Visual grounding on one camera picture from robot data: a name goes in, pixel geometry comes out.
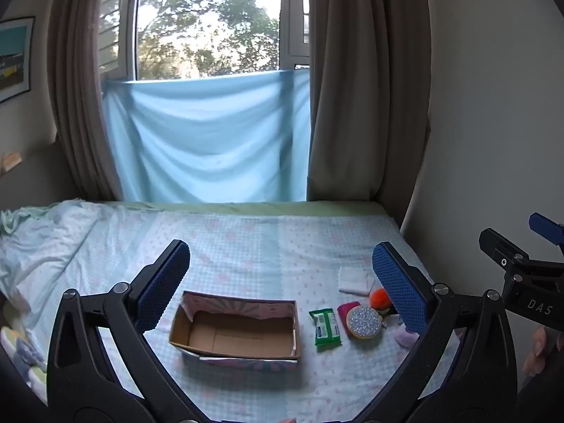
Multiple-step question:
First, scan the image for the pile of pastel clothes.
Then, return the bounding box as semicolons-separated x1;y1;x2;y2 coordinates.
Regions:
0;306;48;404

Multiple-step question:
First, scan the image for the light blue hanging cloth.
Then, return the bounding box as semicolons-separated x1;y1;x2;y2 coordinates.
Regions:
101;68;312;204

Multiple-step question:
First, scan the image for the orange pompom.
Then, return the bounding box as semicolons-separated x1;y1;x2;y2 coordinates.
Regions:
369;288;393;310

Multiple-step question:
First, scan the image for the small beige object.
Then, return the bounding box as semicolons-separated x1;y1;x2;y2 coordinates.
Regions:
1;152;24;173

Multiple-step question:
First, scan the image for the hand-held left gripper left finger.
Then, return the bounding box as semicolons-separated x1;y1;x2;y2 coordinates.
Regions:
46;239;206;423

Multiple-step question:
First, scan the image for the round glitter sponge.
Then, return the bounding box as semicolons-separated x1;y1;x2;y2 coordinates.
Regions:
346;305;383;341

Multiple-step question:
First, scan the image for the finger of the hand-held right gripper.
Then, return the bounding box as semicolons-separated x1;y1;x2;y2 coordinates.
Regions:
528;212;564;257
479;228;530;270

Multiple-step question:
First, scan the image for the person's right hand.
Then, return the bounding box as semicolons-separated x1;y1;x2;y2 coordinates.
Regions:
522;326;564;378

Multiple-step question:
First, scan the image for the crumpled light blue duvet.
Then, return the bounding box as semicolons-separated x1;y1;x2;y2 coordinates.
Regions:
0;200;113;313

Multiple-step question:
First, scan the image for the green mattress sheet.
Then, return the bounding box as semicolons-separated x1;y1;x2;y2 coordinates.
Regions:
94;200;391;220

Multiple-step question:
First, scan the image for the green wet wipes packet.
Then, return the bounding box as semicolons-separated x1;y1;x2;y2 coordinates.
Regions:
308;307;342;348

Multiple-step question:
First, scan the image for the white folded cloth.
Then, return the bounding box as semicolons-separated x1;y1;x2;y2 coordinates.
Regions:
338;265;375;296

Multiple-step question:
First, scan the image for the pink pouch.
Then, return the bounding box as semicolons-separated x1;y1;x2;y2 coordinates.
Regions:
337;300;361;320

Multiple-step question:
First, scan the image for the window with shutters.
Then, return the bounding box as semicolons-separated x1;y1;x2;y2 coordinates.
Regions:
98;0;312;84

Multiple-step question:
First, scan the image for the grey lens cloth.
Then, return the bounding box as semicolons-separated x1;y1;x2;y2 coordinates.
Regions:
393;330;420;349

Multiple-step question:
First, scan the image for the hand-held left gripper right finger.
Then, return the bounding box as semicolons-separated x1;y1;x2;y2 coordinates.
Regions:
352;241;517;423

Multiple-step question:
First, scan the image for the beige curtain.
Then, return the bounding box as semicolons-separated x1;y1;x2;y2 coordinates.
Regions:
47;0;147;202
305;0;431;232

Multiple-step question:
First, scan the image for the wall poster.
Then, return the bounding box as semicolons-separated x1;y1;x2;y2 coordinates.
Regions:
0;16;36;105

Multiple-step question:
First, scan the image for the patterned cardboard box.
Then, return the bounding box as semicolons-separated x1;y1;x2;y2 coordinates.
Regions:
168;290;302;368

